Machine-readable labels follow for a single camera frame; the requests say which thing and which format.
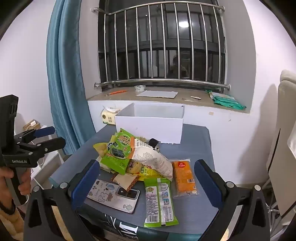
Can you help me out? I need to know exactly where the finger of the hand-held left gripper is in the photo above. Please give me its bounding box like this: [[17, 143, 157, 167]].
[[14, 126, 56, 142], [18, 137, 66, 156]]

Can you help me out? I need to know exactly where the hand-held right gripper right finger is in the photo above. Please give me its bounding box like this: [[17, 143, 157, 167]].
[[194, 159, 270, 241]]

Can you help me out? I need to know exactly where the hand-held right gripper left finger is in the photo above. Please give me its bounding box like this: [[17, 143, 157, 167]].
[[23, 159, 109, 241]]

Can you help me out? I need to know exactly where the orange snack packet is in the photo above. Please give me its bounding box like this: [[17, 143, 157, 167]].
[[171, 159, 199, 198]]

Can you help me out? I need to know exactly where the brown wafer packet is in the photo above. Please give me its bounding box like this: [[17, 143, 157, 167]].
[[111, 173, 140, 192]]

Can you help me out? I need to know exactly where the green seaweed snack packet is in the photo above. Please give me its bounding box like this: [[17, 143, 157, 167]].
[[105, 128, 136, 175]]

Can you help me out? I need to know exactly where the green white snack packet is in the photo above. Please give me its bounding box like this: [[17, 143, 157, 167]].
[[143, 178, 179, 228]]

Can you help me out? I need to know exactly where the yellow snack packet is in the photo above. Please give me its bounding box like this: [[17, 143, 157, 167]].
[[139, 163, 173, 180]]

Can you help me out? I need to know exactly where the white cardboard box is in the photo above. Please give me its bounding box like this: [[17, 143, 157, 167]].
[[114, 103, 185, 145]]

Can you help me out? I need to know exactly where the person's left forearm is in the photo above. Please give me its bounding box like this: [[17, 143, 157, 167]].
[[0, 201, 25, 241]]

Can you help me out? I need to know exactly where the person's left hand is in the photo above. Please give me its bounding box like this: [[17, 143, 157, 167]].
[[0, 166, 32, 207]]

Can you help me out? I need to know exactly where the small brown cardboard box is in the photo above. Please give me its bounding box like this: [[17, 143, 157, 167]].
[[23, 119, 42, 131]]

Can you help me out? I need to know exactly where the white shelf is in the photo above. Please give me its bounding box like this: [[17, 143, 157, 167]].
[[30, 148, 64, 187]]

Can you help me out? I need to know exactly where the phone with cartoon case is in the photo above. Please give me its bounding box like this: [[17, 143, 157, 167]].
[[87, 178, 141, 214]]

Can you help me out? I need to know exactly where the light green chip packet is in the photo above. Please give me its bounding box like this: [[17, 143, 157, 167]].
[[93, 142, 112, 158]]

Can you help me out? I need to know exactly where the small yellow pastry packet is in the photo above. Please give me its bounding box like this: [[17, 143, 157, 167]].
[[126, 161, 143, 174]]

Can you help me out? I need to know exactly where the blue curtain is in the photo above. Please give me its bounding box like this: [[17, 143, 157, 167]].
[[46, 0, 98, 156]]

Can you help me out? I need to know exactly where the cream tissue pack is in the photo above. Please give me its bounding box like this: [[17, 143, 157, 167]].
[[101, 105, 121, 126]]

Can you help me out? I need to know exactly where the white patterned snack bag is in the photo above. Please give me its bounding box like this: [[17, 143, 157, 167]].
[[129, 138, 174, 182]]

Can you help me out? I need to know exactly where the black clip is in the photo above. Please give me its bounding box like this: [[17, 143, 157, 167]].
[[148, 138, 161, 151]]

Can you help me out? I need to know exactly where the orange beaded tool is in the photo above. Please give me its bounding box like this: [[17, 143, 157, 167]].
[[105, 90, 128, 97]]

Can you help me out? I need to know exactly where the green plastic bag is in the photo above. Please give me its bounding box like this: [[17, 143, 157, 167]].
[[213, 96, 246, 111]]

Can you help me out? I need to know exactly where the white green wipes packet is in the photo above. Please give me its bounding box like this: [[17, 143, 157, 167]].
[[206, 89, 236, 101]]

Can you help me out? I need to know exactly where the stone window sill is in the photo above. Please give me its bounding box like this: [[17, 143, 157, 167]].
[[87, 84, 251, 114]]

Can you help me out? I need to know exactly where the white cardboard sheet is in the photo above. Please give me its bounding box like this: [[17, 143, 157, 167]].
[[136, 90, 179, 99]]

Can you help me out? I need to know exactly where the cream office chair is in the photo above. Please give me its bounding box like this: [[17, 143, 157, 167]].
[[265, 70, 296, 240]]

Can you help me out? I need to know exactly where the dark glass window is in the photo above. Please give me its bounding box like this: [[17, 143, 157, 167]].
[[98, 0, 226, 82]]

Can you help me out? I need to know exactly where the steel window guard rail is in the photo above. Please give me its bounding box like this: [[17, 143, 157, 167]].
[[91, 2, 231, 90]]

